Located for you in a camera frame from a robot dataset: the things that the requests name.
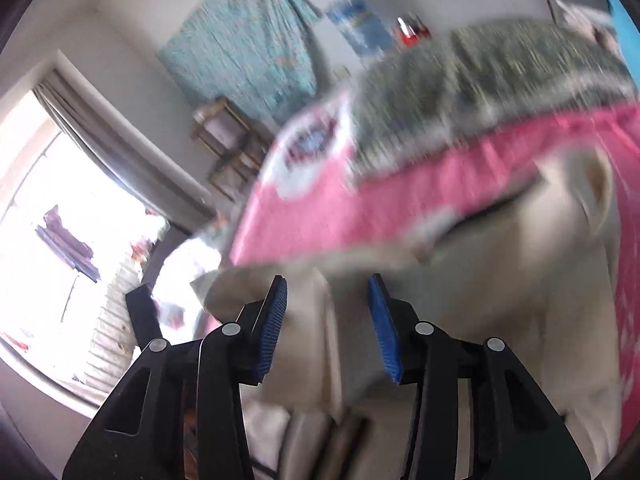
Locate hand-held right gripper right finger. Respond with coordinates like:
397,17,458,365
367,274,593,480

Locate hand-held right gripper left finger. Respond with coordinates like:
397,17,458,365
62,275,289,480

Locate beige zip jacket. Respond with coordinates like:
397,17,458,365
190,150,626,480

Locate hanging clothes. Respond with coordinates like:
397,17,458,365
35,205,101,281

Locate pink floral blanket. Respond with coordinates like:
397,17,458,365
230,95,640,451

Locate balcony railing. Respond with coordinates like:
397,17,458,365
85,260,141,391

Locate wooden chair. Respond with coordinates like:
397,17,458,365
192,97,273,201

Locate white appliance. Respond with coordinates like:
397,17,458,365
200,107,241,146

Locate grey curtain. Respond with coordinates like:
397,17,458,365
32,67,221,236

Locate grey-green floral lace pillow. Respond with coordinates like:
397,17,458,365
350,17,631,181

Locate small shiny container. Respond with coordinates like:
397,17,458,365
392,12,433,48

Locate large blue water bottle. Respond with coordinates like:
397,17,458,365
325,0,396,58

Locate teal floral wall cloth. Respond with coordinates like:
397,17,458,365
159,0,321,116

